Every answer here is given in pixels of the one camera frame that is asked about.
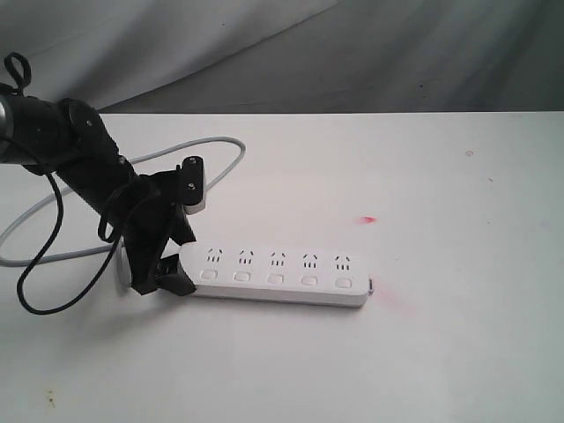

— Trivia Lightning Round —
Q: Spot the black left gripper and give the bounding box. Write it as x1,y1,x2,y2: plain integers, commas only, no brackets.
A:
116,169,197,296

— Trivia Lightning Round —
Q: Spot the white five-outlet power strip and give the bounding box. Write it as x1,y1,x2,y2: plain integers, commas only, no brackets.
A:
179,242,374,308

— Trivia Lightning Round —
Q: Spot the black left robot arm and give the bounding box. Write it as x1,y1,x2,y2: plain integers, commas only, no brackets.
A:
1,94,205,296

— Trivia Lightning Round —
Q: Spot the grey backdrop cloth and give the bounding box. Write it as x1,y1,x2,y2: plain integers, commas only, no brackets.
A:
1,1,563,114

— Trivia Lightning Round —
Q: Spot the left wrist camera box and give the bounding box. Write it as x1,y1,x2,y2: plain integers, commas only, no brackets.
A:
177,156,206,215

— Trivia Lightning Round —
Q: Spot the grey power cord with plug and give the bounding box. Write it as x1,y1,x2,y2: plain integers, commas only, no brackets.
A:
0,136,248,267

